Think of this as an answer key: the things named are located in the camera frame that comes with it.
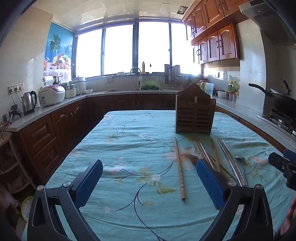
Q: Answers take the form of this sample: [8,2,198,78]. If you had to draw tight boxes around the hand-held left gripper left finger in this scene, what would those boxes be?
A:
[27,159,103,241]

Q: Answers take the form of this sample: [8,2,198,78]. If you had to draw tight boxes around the chrome kitchen faucet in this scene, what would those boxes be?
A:
[130,66,142,90]

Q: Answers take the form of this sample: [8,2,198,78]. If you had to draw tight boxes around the wooden lower cabinets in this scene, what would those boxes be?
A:
[13,94,179,184]

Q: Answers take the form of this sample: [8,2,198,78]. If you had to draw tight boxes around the steel pot with lid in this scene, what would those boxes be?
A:
[72,76,87,95]

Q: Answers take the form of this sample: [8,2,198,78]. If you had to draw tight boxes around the wall socket row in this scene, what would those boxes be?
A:
[8,83,25,94]

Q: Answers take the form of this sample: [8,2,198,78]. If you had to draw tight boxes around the wooden corner shelf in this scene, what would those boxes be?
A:
[0,132,36,194]

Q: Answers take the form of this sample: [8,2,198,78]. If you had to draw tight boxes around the wooden utensil holder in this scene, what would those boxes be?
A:
[175,83,216,135]

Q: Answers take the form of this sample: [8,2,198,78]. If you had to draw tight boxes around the cooking oil bottles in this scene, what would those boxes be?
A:
[228,80,240,95]

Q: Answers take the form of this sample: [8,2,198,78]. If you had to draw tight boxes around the bamboo chopstick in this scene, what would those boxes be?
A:
[193,138,207,161]
[210,138,221,172]
[206,153,238,183]
[174,137,187,201]

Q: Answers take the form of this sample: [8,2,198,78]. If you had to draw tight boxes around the steel range hood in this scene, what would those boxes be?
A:
[239,0,296,45]

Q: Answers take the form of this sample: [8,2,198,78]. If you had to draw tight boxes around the wooden cabinets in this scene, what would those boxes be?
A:
[182,0,241,65]
[13,94,179,184]

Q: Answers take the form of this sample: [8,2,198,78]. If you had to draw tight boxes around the green colander basket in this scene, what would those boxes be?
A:
[140,81,161,90]

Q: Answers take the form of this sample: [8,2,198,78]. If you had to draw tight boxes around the metal fork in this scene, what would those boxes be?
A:
[184,154,200,165]

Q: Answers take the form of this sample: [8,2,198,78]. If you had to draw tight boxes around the person's right hand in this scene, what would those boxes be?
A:
[280,193,296,235]

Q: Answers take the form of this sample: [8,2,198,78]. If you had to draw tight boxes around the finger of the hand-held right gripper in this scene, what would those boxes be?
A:
[284,149,296,162]
[268,152,296,191]

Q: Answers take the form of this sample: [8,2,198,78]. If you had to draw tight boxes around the gas stove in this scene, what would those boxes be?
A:
[257,108,296,138]

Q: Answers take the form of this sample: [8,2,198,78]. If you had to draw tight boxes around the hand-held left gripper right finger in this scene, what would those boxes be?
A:
[196,159,274,241]

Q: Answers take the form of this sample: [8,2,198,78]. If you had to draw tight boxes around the grey kitchen countertop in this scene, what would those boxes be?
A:
[7,89,296,149]

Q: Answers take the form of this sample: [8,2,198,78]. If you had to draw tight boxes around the metal dish rack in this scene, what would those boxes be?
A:
[164,64,184,88]

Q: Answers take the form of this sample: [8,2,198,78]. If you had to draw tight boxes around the teal floral tablecloth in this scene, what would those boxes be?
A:
[22,110,296,241]

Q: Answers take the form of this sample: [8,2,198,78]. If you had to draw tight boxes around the wooden upper cabinets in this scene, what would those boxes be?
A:
[182,0,241,65]

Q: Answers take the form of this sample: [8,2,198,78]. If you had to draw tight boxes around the yellow round lid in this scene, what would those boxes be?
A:
[21,196,35,223]

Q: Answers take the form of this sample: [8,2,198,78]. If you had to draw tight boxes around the black wok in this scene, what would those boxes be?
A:
[248,79,296,118]

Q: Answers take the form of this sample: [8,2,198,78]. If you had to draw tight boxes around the kitchen window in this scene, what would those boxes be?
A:
[74,21,202,79]

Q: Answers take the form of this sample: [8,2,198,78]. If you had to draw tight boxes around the metal spoon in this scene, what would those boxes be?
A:
[235,156,249,187]

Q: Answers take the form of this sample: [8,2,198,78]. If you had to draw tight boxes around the small white steamer pot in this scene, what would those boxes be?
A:
[65,83,77,98]

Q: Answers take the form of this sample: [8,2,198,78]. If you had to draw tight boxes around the steel electric kettle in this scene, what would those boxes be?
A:
[21,91,38,116]

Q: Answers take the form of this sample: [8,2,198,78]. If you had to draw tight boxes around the white red rice cooker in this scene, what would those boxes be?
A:
[38,85,66,107]

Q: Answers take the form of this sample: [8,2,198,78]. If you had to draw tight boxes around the fruit wall poster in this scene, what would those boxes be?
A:
[43,22,75,84]

